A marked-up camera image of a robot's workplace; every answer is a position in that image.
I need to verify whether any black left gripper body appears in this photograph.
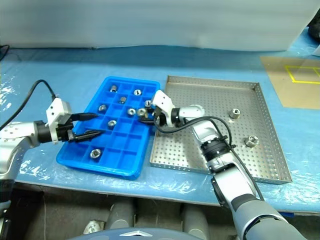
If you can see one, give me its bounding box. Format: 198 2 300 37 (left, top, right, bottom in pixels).
57 113 77 144

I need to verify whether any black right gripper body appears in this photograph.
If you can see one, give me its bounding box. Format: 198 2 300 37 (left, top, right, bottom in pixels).
152 106 167 127

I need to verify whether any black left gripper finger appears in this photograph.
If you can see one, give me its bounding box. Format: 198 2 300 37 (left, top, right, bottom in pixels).
74 130 104 143
72 113 99 122

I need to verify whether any blue compartment tray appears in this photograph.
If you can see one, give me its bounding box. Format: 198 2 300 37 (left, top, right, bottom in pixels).
55 76 161 181

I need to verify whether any perforated metal tray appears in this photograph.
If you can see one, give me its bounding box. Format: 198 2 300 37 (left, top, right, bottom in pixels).
149 74 293 185

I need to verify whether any blue plastic table cover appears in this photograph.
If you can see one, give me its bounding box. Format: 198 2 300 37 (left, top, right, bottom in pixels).
0 24 320 215

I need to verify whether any white foam backdrop panel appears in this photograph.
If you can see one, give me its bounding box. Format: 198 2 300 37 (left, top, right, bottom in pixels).
0 0 317 52

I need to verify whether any dark grey rounded shape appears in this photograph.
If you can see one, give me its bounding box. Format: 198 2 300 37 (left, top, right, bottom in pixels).
107 199 137 230

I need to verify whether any white patterned lump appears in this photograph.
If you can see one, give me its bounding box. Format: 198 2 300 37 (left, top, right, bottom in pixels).
83 219 106 235

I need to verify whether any blue-grey robot torso shell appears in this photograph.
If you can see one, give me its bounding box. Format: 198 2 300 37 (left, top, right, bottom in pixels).
64 226 241 240

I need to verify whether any brown cardboard sheet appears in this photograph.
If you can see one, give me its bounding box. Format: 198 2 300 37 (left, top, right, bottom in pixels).
259 56 320 110

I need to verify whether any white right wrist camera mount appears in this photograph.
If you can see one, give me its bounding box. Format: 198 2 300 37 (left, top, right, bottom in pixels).
150 90 177 126

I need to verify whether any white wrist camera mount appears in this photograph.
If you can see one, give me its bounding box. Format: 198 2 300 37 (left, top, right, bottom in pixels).
45 96 74 144
150 90 177 126

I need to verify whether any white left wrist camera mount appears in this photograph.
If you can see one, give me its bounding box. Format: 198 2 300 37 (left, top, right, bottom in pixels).
45 96 74 144

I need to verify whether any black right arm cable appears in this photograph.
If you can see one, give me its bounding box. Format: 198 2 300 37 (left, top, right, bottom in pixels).
154 115 265 201

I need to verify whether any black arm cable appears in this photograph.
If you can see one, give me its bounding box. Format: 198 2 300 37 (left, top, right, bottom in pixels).
0 79 60 131
154 115 265 201

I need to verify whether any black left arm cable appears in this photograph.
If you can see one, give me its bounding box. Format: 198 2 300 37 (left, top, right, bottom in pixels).
0 79 60 131

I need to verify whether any thin black cable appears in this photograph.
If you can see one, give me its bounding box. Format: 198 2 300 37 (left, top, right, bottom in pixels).
0 44 11 62

